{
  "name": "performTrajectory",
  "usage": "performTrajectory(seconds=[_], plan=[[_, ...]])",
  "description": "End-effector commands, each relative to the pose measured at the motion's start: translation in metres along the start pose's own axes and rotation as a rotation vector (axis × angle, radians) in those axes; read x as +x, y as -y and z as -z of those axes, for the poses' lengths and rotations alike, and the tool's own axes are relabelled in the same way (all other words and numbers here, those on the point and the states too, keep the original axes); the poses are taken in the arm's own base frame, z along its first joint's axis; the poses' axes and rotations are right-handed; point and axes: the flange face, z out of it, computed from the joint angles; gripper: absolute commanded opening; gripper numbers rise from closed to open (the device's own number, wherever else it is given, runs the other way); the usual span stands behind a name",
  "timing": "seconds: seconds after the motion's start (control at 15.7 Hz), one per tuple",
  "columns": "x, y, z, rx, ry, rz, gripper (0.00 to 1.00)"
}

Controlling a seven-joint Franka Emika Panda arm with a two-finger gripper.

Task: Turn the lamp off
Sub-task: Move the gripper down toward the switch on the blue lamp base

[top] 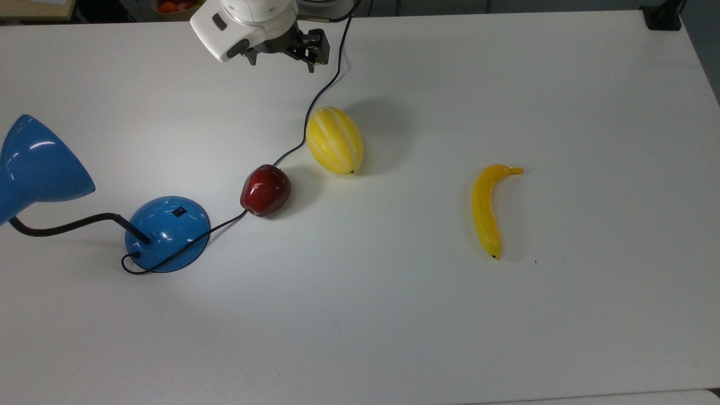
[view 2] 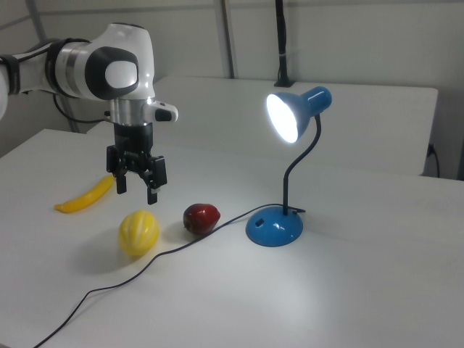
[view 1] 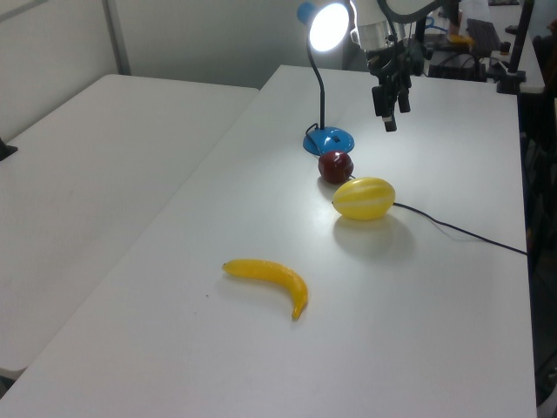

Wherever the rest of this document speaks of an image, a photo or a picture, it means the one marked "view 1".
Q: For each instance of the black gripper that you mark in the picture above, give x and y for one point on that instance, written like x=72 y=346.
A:
x=389 y=65

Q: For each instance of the blue desk lamp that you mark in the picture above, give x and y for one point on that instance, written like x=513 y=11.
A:
x=330 y=139

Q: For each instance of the red toy apple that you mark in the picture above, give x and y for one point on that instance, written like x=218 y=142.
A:
x=335 y=167

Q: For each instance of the small yellow object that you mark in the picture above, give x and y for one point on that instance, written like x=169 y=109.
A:
x=460 y=40

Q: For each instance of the yellow striped toy melon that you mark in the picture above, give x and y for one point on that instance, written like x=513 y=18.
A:
x=365 y=198

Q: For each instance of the black keyboard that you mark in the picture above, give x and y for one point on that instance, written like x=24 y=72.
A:
x=483 y=35

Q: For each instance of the yellow toy banana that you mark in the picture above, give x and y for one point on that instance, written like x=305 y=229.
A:
x=274 y=274

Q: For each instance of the black table clamp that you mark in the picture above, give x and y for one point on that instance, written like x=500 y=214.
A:
x=6 y=150

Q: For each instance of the black camera stand pole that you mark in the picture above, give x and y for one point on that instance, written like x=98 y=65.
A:
x=520 y=39

